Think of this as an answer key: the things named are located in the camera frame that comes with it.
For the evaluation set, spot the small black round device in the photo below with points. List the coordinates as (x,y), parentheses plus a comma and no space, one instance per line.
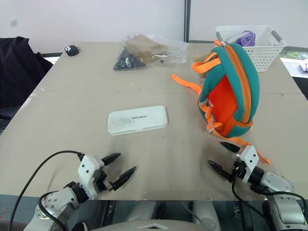
(71,50)

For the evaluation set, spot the clear plastic bag of parts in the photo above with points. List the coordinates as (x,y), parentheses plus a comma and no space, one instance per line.
(146,51)

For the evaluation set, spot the purple and white item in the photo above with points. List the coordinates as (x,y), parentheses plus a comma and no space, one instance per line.
(304,65)

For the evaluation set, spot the teal and orange backpack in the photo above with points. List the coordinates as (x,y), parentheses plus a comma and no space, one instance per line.
(240,79)

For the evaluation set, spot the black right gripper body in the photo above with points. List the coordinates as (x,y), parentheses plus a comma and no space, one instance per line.
(237,168)

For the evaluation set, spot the dark vertical wall post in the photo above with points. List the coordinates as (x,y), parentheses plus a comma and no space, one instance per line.
(187,20)

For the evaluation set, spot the silver robot torso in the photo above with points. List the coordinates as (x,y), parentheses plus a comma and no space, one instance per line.
(154,225)

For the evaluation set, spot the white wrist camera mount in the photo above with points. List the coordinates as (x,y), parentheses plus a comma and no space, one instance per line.
(87,168)
(250,160)

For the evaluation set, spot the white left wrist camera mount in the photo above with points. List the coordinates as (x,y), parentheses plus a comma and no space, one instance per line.
(87,168)

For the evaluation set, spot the purple packet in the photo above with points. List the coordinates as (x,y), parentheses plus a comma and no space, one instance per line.
(247,38)

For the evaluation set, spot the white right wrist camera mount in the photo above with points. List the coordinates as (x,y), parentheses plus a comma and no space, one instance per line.
(250,160)

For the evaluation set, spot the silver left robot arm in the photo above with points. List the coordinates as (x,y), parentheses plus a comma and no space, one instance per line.
(56,202)

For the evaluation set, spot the white plastic mesh basket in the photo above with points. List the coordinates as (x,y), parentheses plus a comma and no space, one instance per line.
(262,56)

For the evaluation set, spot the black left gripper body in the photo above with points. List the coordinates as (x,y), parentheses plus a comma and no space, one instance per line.
(103,180)

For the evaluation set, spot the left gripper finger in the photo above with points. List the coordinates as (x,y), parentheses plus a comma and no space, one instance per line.
(111,158)
(125,176)

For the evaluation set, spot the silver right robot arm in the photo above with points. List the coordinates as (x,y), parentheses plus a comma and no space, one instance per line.
(279,190)

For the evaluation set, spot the black cloth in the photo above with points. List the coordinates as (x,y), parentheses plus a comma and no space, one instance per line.
(16,69)

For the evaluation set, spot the white rectangular case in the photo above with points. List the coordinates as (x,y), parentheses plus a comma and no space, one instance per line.
(137,119)

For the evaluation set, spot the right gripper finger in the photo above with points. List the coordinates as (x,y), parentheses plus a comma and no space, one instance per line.
(230,147)
(219,169)

